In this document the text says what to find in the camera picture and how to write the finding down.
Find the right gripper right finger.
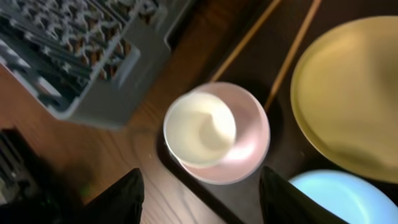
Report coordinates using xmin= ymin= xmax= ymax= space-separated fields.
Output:
xmin=259 ymin=166 xmax=345 ymax=224

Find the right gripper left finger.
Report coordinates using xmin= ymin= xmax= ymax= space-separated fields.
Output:
xmin=77 ymin=168 xmax=144 ymax=224

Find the light blue bowl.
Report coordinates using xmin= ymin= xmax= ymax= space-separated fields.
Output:
xmin=290 ymin=170 xmax=397 ymax=223

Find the white cup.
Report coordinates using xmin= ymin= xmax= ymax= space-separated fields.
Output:
xmin=163 ymin=91 xmax=236 ymax=167

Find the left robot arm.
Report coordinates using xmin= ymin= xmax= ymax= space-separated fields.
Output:
xmin=1 ymin=129 xmax=83 ymax=223

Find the grey dishwasher rack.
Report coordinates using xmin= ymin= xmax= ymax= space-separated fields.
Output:
xmin=1 ymin=0 xmax=194 ymax=129

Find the pink bowl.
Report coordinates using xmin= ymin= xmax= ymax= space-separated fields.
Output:
xmin=169 ymin=82 xmax=271 ymax=185

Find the yellow plate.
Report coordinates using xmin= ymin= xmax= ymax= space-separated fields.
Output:
xmin=290 ymin=16 xmax=397 ymax=183

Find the left wooden chopstick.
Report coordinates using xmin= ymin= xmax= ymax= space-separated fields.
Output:
xmin=209 ymin=0 xmax=281 ymax=82

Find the wooden chopstick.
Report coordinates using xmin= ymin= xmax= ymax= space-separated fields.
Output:
xmin=209 ymin=0 xmax=281 ymax=82
xmin=264 ymin=0 xmax=322 ymax=112

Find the right wooden chopstick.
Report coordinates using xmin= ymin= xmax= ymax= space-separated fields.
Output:
xmin=264 ymin=0 xmax=322 ymax=112

